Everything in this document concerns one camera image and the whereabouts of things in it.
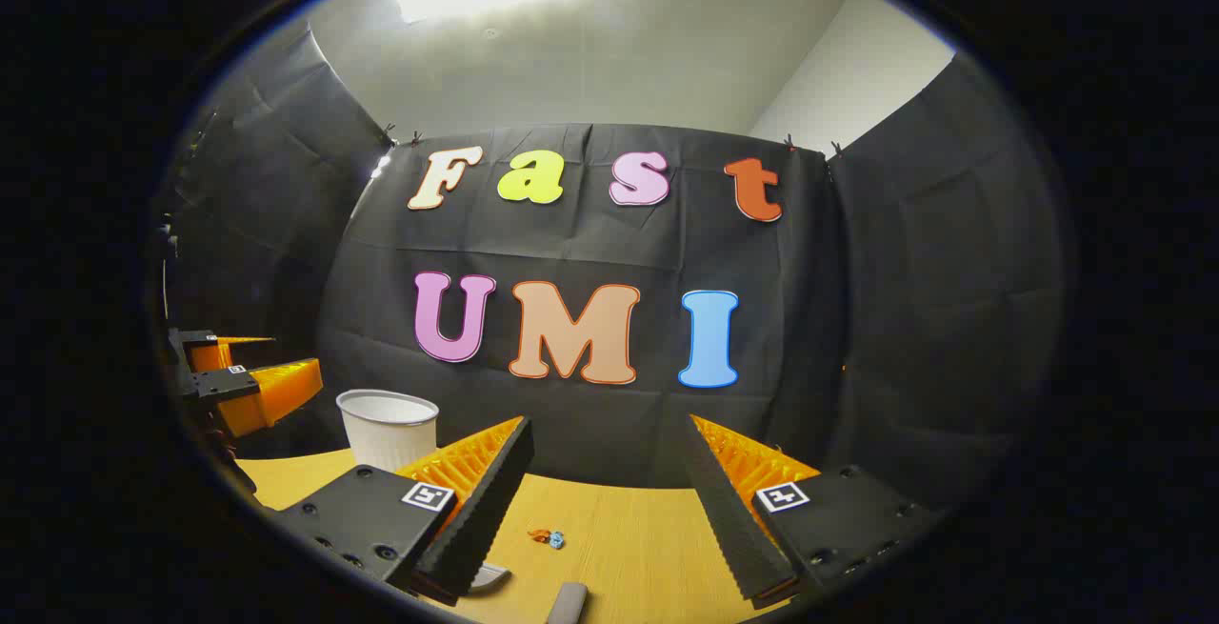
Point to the small grey broom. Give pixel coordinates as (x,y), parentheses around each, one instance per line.
(569,602)

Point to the grey plastic dustpan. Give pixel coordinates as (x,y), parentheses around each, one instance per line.
(490,576)

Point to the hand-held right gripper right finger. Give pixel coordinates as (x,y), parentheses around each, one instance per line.
(729,519)

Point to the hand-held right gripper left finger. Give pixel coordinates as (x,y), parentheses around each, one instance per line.
(486,510)

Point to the wooden desktop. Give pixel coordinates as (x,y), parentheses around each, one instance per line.
(629,548)

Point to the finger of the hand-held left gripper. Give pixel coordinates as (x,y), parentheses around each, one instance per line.
(208,354)
(276,391)

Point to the black backdrop cloth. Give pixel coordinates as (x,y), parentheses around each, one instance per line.
(571,252)

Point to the white ribbed garbage bin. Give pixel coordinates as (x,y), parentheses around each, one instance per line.
(386,433)

